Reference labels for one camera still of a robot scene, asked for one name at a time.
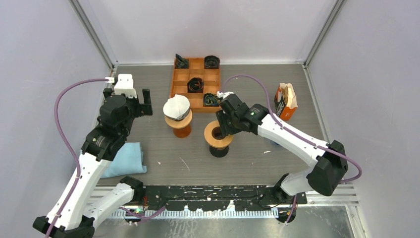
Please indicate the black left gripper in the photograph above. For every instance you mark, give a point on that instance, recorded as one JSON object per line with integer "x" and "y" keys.
{"x": 143, "y": 109}

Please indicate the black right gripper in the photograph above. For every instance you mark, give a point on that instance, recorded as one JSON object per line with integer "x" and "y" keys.
{"x": 222, "y": 116}

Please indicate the wooden ring holder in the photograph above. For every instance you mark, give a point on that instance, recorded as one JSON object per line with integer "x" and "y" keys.
{"x": 212, "y": 141}

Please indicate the red black carafe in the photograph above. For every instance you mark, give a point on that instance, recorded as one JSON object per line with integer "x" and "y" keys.
{"x": 219, "y": 152}

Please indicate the wooden ring dripper stand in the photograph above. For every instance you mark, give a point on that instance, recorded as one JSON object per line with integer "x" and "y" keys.
{"x": 179, "y": 124}

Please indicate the white paper coffee filter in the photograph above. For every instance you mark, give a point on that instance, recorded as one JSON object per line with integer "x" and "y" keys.
{"x": 177, "y": 105}

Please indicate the orange glass carafe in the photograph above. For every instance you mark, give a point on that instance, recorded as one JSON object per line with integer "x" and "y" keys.
{"x": 182, "y": 132}

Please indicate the orange coffee filter box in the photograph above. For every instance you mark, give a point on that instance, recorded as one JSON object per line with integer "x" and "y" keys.
{"x": 285, "y": 101}

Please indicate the clear grey ribbed dripper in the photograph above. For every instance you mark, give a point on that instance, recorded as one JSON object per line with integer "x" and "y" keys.
{"x": 180, "y": 117}

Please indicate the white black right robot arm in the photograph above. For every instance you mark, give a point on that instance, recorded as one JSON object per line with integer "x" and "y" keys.
{"x": 326, "y": 165}

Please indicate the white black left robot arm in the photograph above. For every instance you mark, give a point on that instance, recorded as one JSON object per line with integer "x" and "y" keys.
{"x": 72, "y": 217}

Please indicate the black dripper middle compartment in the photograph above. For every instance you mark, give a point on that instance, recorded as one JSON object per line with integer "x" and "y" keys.
{"x": 195, "y": 85}

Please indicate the black dripper top-right compartment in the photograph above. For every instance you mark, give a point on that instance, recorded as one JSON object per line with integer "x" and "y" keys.
{"x": 211, "y": 62}

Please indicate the black dripper top-left compartment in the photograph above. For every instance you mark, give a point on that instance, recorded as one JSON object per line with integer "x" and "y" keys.
{"x": 180, "y": 62}

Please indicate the orange compartment tray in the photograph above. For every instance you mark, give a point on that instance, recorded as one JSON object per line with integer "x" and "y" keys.
{"x": 210, "y": 77}

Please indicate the light blue folded cloth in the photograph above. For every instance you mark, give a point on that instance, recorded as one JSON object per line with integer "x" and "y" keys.
{"x": 128, "y": 160}

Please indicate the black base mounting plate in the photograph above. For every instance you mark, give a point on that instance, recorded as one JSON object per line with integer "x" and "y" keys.
{"x": 209, "y": 197}

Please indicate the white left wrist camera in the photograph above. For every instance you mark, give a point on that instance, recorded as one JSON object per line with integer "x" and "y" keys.
{"x": 123, "y": 84}

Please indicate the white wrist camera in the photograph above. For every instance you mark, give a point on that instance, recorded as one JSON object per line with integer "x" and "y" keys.
{"x": 123, "y": 84}
{"x": 221, "y": 95}

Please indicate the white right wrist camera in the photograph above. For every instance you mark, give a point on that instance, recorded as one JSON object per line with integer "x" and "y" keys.
{"x": 221, "y": 95}

